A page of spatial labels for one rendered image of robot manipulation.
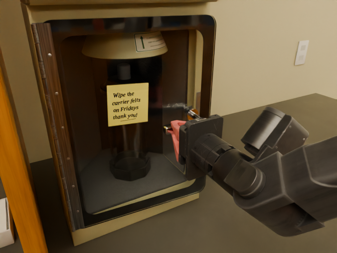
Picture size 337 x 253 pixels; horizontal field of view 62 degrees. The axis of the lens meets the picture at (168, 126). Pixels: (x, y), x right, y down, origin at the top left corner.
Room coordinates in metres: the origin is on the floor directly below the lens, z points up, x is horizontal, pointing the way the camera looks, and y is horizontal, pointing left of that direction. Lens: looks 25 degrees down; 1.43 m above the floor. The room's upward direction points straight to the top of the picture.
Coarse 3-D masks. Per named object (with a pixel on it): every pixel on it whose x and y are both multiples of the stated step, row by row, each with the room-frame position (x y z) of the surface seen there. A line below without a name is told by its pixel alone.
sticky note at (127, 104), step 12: (132, 84) 0.48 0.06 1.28; (144, 84) 0.49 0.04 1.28; (108, 96) 0.46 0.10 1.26; (120, 96) 0.47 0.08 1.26; (132, 96) 0.48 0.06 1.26; (144, 96) 0.49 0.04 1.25; (108, 108) 0.46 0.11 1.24; (120, 108) 0.47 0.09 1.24; (132, 108) 0.48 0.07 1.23; (144, 108) 0.49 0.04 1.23; (108, 120) 0.46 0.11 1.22; (120, 120) 0.47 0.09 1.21; (132, 120) 0.48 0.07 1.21; (144, 120) 0.49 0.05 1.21
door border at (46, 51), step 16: (48, 32) 0.43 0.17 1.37; (48, 48) 0.43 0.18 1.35; (48, 64) 0.42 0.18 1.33; (48, 80) 0.42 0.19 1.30; (48, 112) 0.42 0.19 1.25; (64, 112) 0.43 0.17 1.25; (64, 128) 0.43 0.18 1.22; (64, 144) 0.43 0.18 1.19; (64, 160) 0.42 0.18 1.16; (64, 176) 0.42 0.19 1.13; (64, 192) 0.42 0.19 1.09; (80, 208) 0.43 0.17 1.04; (80, 224) 0.43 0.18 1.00
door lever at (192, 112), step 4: (188, 112) 0.53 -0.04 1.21; (192, 112) 0.53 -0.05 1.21; (196, 112) 0.53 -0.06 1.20; (188, 116) 0.52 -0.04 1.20; (192, 116) 0.52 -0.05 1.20; (196, 116) 0.51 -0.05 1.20; (200, 116) 0.51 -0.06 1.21; (188, 120) 0.48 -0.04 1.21; (168, 124) 0.47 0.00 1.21; (164, 128) 0.46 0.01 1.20; (168, 128) 0.46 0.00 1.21; (172, 128) 0.46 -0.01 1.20; (164, 132) 0.46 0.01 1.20; (168, 132) 0.45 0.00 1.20; (172, 132) 0.46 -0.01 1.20
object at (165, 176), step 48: (96, 48) 0.46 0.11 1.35; (144, 48) 0.49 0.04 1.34; (192, 48) 0.53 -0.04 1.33; (96, 96) 0.45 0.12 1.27; (192, 96) 0.53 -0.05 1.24; (96, 144) 0.45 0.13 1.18; (144, 144) 0.49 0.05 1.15; (96, 192) 0.44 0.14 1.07; (144, 192) 0.49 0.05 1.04; (192, 192) 0.54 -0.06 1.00
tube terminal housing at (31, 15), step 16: (32, 16) 0.43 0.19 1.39; (48, 16) 0.44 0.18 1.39; (64, 16) 0.45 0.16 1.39; (80, 16) 0.46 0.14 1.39; (96, 16) 0.48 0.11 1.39; (112, 16) 0.49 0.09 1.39; (128, 16) 0.50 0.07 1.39; (144, 16) 0.52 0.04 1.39; (32, 48) 0.47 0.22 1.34; (48, 128) 0.47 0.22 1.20; (64, 208) 0.48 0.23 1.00; (160, 208) 0.53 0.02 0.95; (112, 224) 0.47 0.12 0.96; (128, 224) 0.49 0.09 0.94; (80, 240) 0.44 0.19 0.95
